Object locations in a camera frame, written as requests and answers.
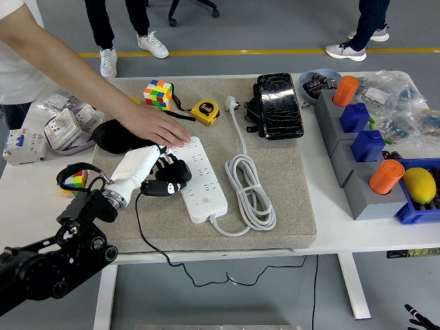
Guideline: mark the clear bag metal parts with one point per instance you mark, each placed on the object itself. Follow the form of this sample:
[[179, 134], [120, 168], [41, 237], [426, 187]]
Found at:
[[56, 101]]

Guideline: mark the black table control panel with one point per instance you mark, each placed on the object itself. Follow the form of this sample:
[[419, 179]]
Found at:
[[395, 254]]

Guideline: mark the person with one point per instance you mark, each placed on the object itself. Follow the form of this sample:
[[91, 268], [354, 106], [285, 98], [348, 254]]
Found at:
[[151, 43], [17, 79], [347, 49]]

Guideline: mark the white table leg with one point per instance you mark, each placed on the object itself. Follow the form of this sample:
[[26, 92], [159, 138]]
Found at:
[[104, 299], [354, 292]]

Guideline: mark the person's right forearm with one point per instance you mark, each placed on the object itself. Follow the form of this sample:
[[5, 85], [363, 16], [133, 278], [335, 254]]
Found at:
[[68, 72]]

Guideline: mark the black glossy cracked case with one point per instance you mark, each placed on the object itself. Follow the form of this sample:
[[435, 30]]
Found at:
[[280, 106]]

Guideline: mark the blue block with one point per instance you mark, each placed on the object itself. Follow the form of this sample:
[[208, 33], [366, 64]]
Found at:
[[368, 146], [354, 118]]

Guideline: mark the small metal clip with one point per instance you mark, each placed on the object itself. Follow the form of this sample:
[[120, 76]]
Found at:
[[305, 104]]

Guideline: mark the clear bag blue parts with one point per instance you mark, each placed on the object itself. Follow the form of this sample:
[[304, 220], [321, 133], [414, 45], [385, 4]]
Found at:
[[395, 125]]

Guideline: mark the grey-brown mat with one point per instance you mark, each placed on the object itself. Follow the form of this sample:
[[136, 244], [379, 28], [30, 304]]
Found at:
[[275, 189]]

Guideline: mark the light blue bowl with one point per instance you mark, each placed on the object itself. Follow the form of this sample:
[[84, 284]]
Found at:
[[304, 82]]

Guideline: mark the black cloth pouch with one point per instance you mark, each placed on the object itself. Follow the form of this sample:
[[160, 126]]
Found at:
[[110, 137]]

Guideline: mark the grey slotted block holder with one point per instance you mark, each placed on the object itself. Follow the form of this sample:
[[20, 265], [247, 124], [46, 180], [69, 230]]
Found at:
[[374, 208]]

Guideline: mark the small yellow tape measure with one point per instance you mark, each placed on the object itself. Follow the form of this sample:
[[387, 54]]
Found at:
[[134, 100]]

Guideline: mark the purple flat band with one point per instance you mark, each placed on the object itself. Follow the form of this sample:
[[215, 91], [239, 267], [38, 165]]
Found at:
[[79, 148]]

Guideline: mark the white socket module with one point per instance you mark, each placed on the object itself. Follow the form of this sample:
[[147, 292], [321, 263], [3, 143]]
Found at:
[[87, 118], [62, 129]]

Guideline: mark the blue plastic bin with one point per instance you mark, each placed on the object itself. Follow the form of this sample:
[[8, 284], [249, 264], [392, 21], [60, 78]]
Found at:
[[412, 214]]

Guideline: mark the white circuit breaker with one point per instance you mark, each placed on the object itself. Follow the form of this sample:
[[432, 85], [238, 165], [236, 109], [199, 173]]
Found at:
[[20, 148]]

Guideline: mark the large colourful puzzle cube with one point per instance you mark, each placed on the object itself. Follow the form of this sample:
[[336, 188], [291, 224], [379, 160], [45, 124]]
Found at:
[[157, 94]]

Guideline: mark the clear bag white label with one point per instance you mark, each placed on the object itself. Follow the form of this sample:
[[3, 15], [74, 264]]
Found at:
[[388, 89]]

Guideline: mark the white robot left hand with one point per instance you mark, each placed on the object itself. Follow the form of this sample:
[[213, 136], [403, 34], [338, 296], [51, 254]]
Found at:
[[135, 168]]

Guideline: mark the orange cylinder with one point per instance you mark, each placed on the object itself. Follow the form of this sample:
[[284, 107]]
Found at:
[[385, 177], [345, 90]]

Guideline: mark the clear bag brown parts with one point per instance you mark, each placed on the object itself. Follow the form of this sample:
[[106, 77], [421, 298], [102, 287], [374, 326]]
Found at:
[[429, 122]]

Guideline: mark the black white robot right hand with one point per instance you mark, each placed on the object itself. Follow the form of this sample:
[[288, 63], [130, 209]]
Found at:
[[419, 318]]

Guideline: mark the person's right hand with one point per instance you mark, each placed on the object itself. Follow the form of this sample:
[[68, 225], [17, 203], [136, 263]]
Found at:
[[154, 125]]

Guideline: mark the white power strip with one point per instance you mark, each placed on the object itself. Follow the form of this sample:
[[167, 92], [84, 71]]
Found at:
[[206, 206]]

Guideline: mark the black office chair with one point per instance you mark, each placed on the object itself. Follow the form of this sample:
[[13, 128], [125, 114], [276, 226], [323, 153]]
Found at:
[[206, 5]]

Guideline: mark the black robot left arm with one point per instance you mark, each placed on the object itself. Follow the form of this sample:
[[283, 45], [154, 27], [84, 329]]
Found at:
[[34, 261]]

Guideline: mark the small colourful puzzle cube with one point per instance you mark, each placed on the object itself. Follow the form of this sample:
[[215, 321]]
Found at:
[[77, 178]]

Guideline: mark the black power adapter plug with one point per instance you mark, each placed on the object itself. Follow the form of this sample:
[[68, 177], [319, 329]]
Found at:
[[177, 173]]

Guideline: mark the yellow lemon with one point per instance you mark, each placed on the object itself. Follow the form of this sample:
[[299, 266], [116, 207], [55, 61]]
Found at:
[[419, 185]]

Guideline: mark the black electronic parts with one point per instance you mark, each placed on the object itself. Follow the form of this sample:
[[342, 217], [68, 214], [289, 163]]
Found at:
[[319, 84]]

